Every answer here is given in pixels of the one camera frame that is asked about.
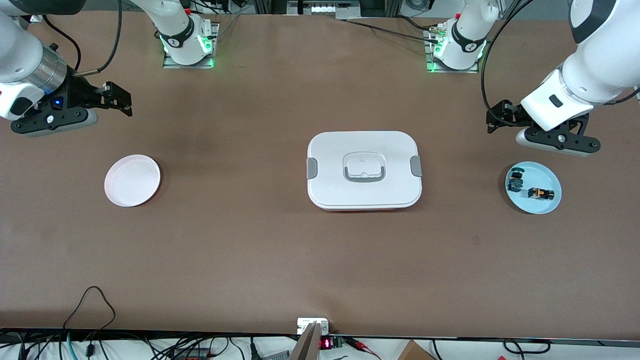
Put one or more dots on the white power strip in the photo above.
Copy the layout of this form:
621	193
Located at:
332	8

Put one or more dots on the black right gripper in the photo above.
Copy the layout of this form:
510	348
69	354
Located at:
77	93

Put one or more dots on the light blue round plate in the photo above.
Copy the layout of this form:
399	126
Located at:
542	176

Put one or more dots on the brown cardboard box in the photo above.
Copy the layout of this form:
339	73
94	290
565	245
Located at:
415	352

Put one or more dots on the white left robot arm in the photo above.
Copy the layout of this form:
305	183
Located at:
595	65

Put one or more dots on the green black switch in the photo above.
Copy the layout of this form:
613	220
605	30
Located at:
515	182

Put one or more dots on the white mounting bracket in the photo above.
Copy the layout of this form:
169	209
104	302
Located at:
305	324

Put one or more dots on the orange black switch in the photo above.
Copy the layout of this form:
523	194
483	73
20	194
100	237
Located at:
541	193

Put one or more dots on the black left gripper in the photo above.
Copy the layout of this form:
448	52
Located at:
516	118

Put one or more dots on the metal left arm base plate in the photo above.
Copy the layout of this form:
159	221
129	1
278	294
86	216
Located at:
435	70

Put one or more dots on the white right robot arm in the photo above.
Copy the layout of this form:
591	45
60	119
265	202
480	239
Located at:
15	55

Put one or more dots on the grey camera mount bar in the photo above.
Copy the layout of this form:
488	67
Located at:
307	345

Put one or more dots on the red clip lead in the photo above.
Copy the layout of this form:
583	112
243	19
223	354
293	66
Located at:
362	346

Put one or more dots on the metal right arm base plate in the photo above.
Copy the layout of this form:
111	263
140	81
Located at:
172	65

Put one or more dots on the white round plate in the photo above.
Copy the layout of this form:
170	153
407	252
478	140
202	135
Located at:
132	180

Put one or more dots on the red digit display module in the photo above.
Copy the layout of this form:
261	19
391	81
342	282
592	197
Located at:
325	343

